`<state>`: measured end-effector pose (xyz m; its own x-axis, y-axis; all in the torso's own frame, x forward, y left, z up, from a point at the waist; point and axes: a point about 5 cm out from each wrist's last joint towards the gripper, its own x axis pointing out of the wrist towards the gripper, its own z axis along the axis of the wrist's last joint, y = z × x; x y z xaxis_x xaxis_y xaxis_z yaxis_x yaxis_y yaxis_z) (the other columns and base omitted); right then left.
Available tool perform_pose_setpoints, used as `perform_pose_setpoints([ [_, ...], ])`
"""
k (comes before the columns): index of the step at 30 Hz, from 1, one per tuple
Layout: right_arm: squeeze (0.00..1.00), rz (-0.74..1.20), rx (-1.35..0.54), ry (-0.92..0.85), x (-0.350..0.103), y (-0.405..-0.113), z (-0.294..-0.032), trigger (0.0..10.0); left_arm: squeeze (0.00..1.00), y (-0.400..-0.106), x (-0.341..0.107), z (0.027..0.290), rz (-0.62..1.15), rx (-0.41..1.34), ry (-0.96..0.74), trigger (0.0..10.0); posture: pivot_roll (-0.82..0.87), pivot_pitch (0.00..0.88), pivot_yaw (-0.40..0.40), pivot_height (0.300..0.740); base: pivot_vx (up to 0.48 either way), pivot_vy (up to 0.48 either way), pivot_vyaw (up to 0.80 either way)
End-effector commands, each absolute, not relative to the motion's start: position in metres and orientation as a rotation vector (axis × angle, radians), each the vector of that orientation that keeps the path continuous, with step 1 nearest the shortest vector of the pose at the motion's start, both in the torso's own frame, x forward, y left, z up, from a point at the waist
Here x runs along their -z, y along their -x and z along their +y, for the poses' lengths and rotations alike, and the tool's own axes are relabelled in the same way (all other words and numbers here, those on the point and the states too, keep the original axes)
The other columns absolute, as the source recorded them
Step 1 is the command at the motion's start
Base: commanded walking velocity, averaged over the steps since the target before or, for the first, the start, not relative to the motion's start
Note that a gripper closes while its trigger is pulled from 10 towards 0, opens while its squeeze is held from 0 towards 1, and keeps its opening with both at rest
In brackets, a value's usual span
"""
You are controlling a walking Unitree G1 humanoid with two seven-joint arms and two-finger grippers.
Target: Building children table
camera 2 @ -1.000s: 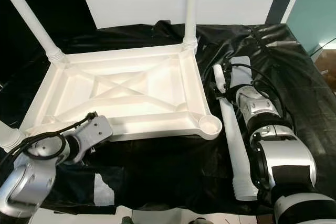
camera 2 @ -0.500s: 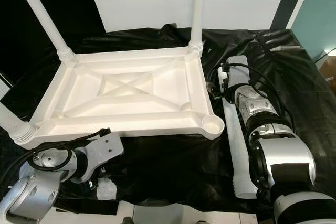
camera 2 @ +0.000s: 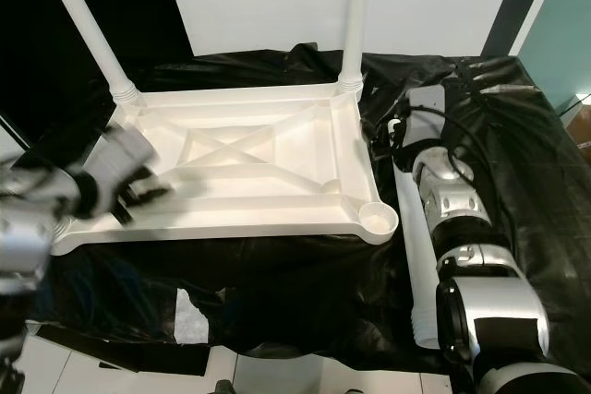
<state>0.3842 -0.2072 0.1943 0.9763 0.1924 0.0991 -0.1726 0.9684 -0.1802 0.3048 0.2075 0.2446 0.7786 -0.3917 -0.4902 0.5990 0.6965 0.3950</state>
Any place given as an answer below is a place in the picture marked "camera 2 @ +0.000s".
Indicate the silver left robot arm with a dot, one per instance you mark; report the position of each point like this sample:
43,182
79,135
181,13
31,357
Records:
42,246

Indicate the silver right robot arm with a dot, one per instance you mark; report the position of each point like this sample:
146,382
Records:
462,209

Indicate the black plastic table cover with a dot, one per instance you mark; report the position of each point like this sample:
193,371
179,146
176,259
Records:
286,302

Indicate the brown wooden cabinet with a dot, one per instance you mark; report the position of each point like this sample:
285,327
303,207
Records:
580,131

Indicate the green glass panel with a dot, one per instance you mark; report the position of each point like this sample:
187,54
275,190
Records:
563,34

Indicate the black door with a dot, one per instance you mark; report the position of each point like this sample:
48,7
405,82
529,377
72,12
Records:
46,34

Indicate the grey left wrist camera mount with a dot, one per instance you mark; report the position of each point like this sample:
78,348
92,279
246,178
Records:
129,149

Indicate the black frame post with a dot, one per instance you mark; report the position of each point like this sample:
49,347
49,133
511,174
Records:
517,2

